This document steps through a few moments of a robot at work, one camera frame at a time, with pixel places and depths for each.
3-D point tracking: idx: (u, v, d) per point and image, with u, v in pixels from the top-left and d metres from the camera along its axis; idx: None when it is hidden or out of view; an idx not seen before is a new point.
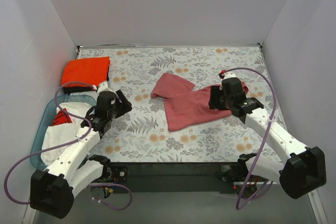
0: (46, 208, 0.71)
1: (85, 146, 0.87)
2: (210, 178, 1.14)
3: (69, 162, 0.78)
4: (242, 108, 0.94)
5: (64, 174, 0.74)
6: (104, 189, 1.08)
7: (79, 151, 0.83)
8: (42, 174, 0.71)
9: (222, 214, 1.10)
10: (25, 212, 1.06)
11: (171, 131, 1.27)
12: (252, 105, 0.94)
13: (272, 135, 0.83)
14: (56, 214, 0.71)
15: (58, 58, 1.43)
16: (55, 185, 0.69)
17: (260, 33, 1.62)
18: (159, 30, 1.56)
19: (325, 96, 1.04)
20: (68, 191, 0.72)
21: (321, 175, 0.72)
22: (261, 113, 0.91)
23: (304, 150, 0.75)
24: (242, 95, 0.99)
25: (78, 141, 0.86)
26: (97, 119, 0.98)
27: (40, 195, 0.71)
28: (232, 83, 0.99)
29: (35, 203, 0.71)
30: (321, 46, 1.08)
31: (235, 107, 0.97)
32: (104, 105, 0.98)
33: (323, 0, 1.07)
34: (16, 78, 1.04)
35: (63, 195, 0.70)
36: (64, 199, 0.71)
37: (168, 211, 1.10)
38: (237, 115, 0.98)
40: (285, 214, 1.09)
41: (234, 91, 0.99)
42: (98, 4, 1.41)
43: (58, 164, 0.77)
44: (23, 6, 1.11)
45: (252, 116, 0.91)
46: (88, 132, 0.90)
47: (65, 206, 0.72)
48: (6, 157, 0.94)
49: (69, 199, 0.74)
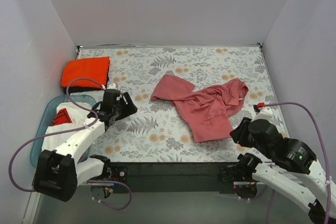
0: (50, 190, 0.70)
1: (92, 133, 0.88)
2: (210, 178, 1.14)
3: (75, 146, 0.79)
4: (298, 162, 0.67)
5: (71, 155, 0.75)
6: (104, 189, 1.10)
7: (86, 137, 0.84)
8: (50, 155, 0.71)
9: (223, 215, 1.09)
10: (25, 212, 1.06)
11: (175, 126, 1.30)
12: (306, 157, 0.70)
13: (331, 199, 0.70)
14: (60, 196, 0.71)
15: (58, 58, 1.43)
16: (62, 164, 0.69)
17: (260, 33, 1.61)
18: (159, 30, 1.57)
19: (325, 96, 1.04)
20: (73, 174, 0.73)
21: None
22: (316, 170, 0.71)
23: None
24: (283, 140, 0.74)
25: (85, 128, 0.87)
26: (103, 113, 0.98)
27: (45, 176, 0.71)
28: (268, 127, 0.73)
29: (40, 183, 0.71)
30: (321, 46, 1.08)
31: (283, 161, 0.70)
32: (111, 99, 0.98)
33: (323, 0, 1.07)
34: (16, 79, 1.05)
35: (69, 177, 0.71)
36: (69, 180, 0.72)
37: (169, 212, 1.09)
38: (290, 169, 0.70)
40: (285, 215, 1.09)
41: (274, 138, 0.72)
42: (98, 4, 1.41)
43: (65, 147, 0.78)
44: (23, 7, 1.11)
45: (312, 176, 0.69)
46: (96, 121, 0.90)
47: (67, 190, 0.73)
48: (6, 156, 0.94)
49: (73, 183, 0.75)
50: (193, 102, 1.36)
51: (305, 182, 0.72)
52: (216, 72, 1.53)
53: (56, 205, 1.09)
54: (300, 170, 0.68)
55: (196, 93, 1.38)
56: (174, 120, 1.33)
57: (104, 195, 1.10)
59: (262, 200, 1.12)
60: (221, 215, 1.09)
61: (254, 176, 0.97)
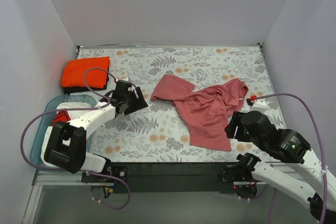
0: (60, 160, 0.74)
1: (103, 114, 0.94)
2: (210, 178, 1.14)
3: (88, 121, 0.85)
4: (291, 152, 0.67)
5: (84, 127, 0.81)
6: (104, 189, 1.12)
7: (98, 116, 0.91)
8: (63, 126, 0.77)
9: (223, 215, 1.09)
10: (25, 212, 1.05)
11: (175, 126, 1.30)
12: (299, 147, 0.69)
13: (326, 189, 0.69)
14: (68, 168, 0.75)
15: (58, 59, 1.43)
16: (75, 135, 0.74)
17: (260, 33, 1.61)
18: (159, 30, 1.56)
19: (325, 96, 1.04)
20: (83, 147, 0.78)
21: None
22: (312, 159, 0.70)
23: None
24: (275, 131, 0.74)
25: (97, 109, 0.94)
26: (114, 100, 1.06)
27: (56, 147, 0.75)
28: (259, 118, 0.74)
29: (51, 152, 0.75)
30: (321, 46, 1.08)
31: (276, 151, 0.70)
32: (123, 88, 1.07)
33: (323, 1, 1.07)
34: (16, 79, 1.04)
35: (80, 147, 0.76)
36: (79, 151, 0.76)
37: (169, 212, 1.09)
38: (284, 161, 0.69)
40: (285, 215, 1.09)
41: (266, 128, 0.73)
42: (98, 4, 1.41)
43: (79, 121, 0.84)
44: (23, 7, 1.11)
45: (305, 165, 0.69)
46: (108, 105, 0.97)
47: (75, 162, 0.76)
48: (5, 157, 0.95)
49: (81, 157, 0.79)
50: (193, 102, 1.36)
51: (301, 172, 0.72)
52: (216, 72, 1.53)
53: (56, 205, 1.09)
54: (294, 160, 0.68)
55: (196, 93, 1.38)
56: (174, 120, 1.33)
57: (104, 195, 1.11)
59: (262, 200, 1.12)
60: (221, 215, 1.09)
61: (251, 173, 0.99)
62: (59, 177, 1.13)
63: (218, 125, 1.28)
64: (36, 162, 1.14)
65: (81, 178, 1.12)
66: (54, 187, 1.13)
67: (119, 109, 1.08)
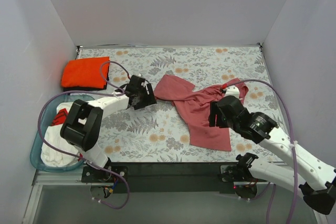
0: (75, 134, 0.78)
1: (117, 102, 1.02)
2: (210, 178, 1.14)
3: (105, 104, 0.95)
4: (259, 132, 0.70)
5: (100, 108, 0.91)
6: (104, 189, 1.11)
7: (113, 102, 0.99)
8: (81, 104, 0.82)
9: (223, 215, 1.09)
10: (26, 212, 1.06)
11: (175, 126, 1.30)
12: (265, 125, 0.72)
13: (302, 165, 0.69)
14: (81, 145, 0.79)
15: (58, 59, 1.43)
16: (93, 112, 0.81)
17: (260, 33, 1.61)
18: (159, 30, 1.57)
19: (325, 96, 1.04)
20: (97, 128, 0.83)
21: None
22: (279, 135, 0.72)
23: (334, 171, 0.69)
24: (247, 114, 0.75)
25: (114, 97, 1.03)
26: (127, 93, 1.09)
27: (73, 123, 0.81)
28: (232, 101, 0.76)
29: (68, 128, 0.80)
30: (321, 46, 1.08)
31: (246, 130, 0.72)
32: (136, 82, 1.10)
33: (323, 0, 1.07)
34: (16, 79, 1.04)
35: (95, 126, 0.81)
36: (93, 129, 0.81)
37: (168, 212, 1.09)
38: (252, 140, 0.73)
40: (285, 215, 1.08)
41: (238, 110, 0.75)
42: (98, 3, 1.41)
43: (95, 102, 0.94)
44: (23, 7, 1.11)
45: (272, 141, 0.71)
46: (122, 94, 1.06)
47: (89, 140, 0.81)
48: (5, 157, 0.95)
49: (94, 137, 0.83)
50: (193, 102, 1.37)
51: (273, 150, 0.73)
52: (216, 72, 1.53)
53: (56, 205, 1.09)
54: (261, 138, 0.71)
55: (196, 93, 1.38)
56: (174, 120, 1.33)
57: (104, 195, 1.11)
59: (262, 200, 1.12)
60: (221, 215, 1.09)
61: (249, 170, 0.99)
62: (59, 177, 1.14)
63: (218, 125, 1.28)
64: (36, 162, 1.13)
65: (81, 178, 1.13)
66: (54, 187, 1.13)
67: (132, 101, 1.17)
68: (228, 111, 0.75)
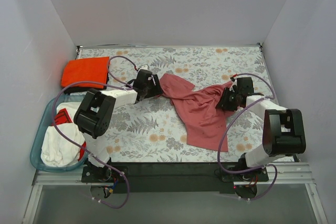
0: (88, 120, 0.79)
1: (128, 95, 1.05)
2: (210, 178, 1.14)
3: (116, 95, 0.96)
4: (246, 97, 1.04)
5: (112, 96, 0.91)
6: (104, 189, 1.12)
7: (124, 94, 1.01)
8: (95, 93, 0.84)
9: (223, 215, 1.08)
10: (26, 212, 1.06)
11: (175, 126, 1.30)
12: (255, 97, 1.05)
13: (260, 105, 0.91)
14: (92, 131, 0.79)
15: (58, 59, 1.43)
16: (106, 100, 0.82)
17: (260, 33, 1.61)
18: (159, 30, 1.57)
19: (325, 96, 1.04)
20: (109, 115, 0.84)
21: (299, 136, 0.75)
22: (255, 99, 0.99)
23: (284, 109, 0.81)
24: (251, 91, 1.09)
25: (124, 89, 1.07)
26: (135, 89, 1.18)
27: (86, 110, 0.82)
28: (244, 77, 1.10)
29: (81, 114, 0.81)
30: (321, 46, 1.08)
31: (240, 96, 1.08)
32: (142, 77, 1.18)
33: (323, 0, 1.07)
34: (16, 79, 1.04)
35: (108, 113, 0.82)
36: (106, 117, 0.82)
37: (168, 212, 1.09)
38: (240, 104, 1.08)
40: (285, 215, 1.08)
41: (244, 84, 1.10)
42: (98, 3, 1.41)
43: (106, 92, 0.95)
44: (23, 8, 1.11)
45: (250, 97, 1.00)
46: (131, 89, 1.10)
47: (102, 127, 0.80)
48: (5, 157, 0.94)
49: (105, 125, 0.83)
50: (192, 102, 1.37)
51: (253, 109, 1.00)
52: (216, 72, 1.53)
53: (55, 206, 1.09)
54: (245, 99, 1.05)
55: (194, 93, 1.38)
56: (174, 120, 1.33)
57: (104, 195, 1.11)
59: (262, 200, 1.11)
60: (221, 215, 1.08)
61: (245, 158, 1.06)
62: (60, 177, 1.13)
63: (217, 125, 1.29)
64: (36, 162, 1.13)
65: (81, 178, 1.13)
66: (54, 188, 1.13)
67: (139, 97, 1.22)
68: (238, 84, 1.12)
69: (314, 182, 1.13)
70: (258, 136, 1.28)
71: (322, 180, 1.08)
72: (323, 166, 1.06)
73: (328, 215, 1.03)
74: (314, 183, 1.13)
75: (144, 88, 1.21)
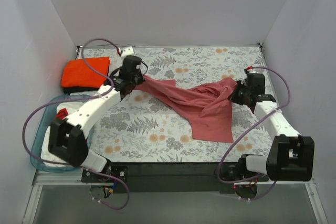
0: (61, 153, 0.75)
1: (105, 103, 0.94)
2: (210, 178, 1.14)
3: (87, 115, 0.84)
4: (255, 99, 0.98)
5: (81, 125, 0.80)
6: (104, 189, 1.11)
7: (98, 107, 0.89)
8: (61, 123, 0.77)
9: (223, 215, 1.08)
10: (25, 212, 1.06)
11: (175, 126, 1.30)
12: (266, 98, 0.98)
13: (271, 120, 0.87)
14: (70, 162, 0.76)
15: (58, 59, 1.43)
16: (72, 132, 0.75)
17: (260, 32, 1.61)
18: (159, 30, 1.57)
19: (325, 96, 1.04)
20: (83, 141, 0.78)
21: (306, 166, 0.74)
22: (268, 104, 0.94)
23: (296, 136, 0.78)
24: (261, 91, 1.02)
25: (99, 97, 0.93)
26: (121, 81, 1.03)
27: (58, 142, 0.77)
28: (256, 75, 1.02)
29: (53, 147, 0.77)
30: (321, 45, 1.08)
31: (250, 97, 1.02)
32: (129, 66, 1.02)
33: (323, 0, 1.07)
34: (16, 79, 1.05)
35: (80, 141, 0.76)
36: (80, 146, 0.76)
37: (168, 212, 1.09)
38: (249, 106, 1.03)
40: (286, 215, 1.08)
41: (255, 83, 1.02)
42: (98, 3, 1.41)
43: (77, 116, 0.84)
44: (23, 8, 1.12)
45: (261, 104, 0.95)
46: (109, 91, 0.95)
47: (79, 155, 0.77)
48: (5, 157, 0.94)
49: (84, 150, 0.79)
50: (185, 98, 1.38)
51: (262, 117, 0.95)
52: (216, 72, 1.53)
53: (55, 206, 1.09)
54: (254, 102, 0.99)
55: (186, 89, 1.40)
56: (174, 120, 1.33)
57: (104, 195, 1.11)
59: (262, 200, 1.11)
60: (221, 215, 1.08)
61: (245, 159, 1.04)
62: (60, 177, 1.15)
63: (220, 118, 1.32)
64: (36, 162, 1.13)
65: (81, 178, 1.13)
66: (54, 188, 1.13)
67: (126, 91, 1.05)
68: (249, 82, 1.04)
69: (314, 182, 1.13)
70: (258, 136, 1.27)
71: (322, 180, 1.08)
72: (323, 166, 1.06)
73: (328, 215, 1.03)
74: (314, 183, 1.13)
75: (130, 80, 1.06)
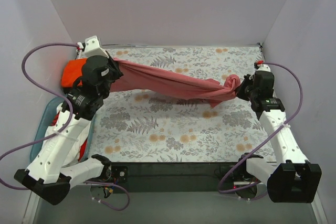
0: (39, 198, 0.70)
1: (69, 138, 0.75)
2: (210, 178, 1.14)
3: (48, 163, 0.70)
4: (263, 106, 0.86)
5: (43, 178, 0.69)
6: (104, 189, 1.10)
7: (59, 149, 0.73)
8: (22, 178, 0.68)
9: (223, 215, 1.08)
10: (26, 211, 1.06)
11: (175, 126, 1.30)
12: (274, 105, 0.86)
13: (277, 139, 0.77)
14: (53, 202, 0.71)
15: (58, 59, 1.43)
16: (37, 187, 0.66)
17: (260, 32, 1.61)
18: (159, 30, 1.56)
19: (325, 96, 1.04)
20: (53, 190, 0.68)
21: (309, 192, 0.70)
22: (276, 115, 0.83)
23: (303, 162, 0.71)
24: (269, 93, 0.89)
25: (58, 135, 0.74)
26: (84, 96, 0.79)
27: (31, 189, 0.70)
28: (265, 76, 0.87)
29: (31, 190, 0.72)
30: (321, 46, 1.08)
31: (256, 102, 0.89)
32: (91, 78, 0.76)
33: (323, 0, 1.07)
34: (16, 79, 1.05)
35: (48, 192, 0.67)
36: (51, 193, 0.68)
37: (168, 212, 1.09)
38: (254, 110, 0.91)
40: (286, 215, 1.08)
41: (263, 86, 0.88)
42: (98, 3, 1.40)
43: (37, 165, 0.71)
44: (23, 8, 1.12)
45: (269, 114, 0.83)
46: (67, 124, 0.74)
47: (57, 196, 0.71)
48: (4, 158, 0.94)
49: (61, 191, 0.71)
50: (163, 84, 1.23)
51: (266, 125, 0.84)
52: (216, 72, 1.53)
53: (55, 206, 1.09)
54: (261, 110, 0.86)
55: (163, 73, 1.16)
56: (174, 120, 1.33)
57: (104, 195, 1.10)
59: (262, 201, 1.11)
60: (221, 215, 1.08)
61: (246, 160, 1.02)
62: None
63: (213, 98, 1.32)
64: None
65: None
66: None
67: (93, 107, 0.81)
68: (256, 82, 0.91)
69: None
70: (258, 136, 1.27)
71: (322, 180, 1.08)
72: (323, 166, 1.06)
73: (327, 215, 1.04)
74: None
75: (97, 93, 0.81)
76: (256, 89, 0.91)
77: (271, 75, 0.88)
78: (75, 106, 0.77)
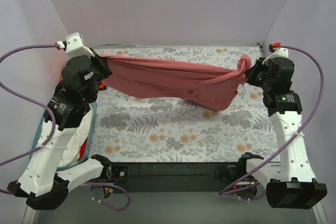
0: None
1: (56, 148, 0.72)
2: (210, 177, 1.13)
3: (37, 177, 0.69)
4: (277, 104, 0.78)
5: (34, 192, 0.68)
6: (104, 189, 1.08)
7: (48, 160, 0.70)
8: (15, 191, 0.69)
9: (223, 215, 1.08)
10: (26, 211, 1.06)
11: (175, 126, 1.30)
12: (289, 103, 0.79)
13: (287, 152, 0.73)
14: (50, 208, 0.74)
15: (58, 59, 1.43)
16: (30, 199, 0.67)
17: (260, 32, 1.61)
18: (159, 30, 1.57)
19: (325, 96, 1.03)
20: (48, 198, 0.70)
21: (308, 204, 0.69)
22: (290, 119, 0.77)
23: (310, 180, 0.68)
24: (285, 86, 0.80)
25: (44, 147, 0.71)
26: (67, 102, 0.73)
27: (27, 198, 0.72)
28: (285, 68, 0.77)
29: None
30: (321, 45, 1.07)
31: (270, 96, 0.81)
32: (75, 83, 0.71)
33: None
34: (16, 78, 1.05)
35: (44, 201, 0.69)
36: (47, 201, 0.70)
37: (167, 212, 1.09)
38: (266, 105, 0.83)
40: (285, 216, 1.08)
41: (280, 78, 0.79)
42: (98, 3, 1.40)
43: (27, 178, 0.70)
44: (23, 7, 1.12)
45: (280, 116, 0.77)
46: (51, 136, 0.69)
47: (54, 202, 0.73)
48: (4, 158, 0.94)
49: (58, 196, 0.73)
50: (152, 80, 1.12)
51: (276, 126, 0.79)
52: None
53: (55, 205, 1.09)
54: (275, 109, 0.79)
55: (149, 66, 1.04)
56: (174, 120, 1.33)
57: (104, 195, 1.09)
59: (262, 201, 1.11)
60: (221, 215, 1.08)
61: (247, 161, 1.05)
62: None
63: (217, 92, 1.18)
64: None
65: None
66: None
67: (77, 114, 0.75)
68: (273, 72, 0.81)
69: None
70: (258, 136, 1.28)
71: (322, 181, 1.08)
72: (323, 166, 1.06)
73: (327, 215, 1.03)
74: None
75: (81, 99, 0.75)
76: (272, 80, 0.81)
77: (291, 66, 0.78)
78: (57, 115, 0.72)
